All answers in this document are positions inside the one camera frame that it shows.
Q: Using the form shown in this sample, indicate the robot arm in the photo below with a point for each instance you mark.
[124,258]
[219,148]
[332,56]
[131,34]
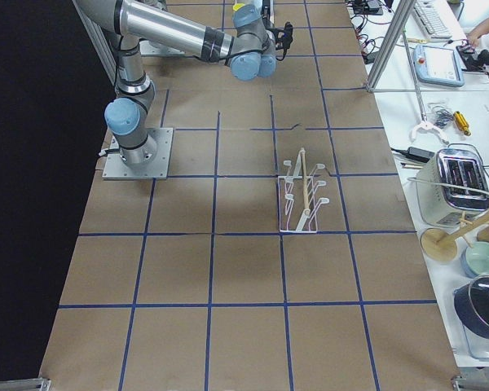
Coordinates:
[249,54]

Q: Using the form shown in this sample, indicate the yellow cup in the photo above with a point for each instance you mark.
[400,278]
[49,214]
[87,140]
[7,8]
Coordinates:
[237,6]

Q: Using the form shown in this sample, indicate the black power adapter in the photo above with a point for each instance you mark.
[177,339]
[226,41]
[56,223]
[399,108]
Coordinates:
[415,153]

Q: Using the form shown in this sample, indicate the white plastic claw tool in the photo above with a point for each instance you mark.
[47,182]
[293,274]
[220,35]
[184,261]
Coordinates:
[426,127]

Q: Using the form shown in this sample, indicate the wooden mug tree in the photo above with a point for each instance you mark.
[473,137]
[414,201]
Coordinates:
[441,246]

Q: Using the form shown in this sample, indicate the silver toaster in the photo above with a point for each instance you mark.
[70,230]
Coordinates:
[451,186]

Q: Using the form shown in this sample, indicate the yellow screwdriver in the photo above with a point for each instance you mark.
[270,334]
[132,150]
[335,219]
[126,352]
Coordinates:
[461,123]

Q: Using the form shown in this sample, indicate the blue teach pendant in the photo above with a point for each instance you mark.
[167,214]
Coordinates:
[437,65]

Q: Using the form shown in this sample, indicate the light green bowl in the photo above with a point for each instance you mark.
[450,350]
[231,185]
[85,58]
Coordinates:
[475,259]

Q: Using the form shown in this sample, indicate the white keyboard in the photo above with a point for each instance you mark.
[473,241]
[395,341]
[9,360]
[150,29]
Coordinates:
[426,16]

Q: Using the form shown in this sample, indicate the dark blue pot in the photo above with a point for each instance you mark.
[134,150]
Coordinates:
[471,303]

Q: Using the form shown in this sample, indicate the clear plastic container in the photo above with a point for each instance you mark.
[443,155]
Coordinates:
[477,347]

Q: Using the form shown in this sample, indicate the white wire cup rack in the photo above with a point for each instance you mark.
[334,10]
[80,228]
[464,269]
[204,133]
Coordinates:
[299,199]

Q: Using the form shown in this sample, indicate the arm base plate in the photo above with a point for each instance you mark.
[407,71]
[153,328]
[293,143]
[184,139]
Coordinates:
[155,49]
[152,160]

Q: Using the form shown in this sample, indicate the aluminium frame post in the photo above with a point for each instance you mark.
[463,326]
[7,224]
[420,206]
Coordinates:
[392,35]

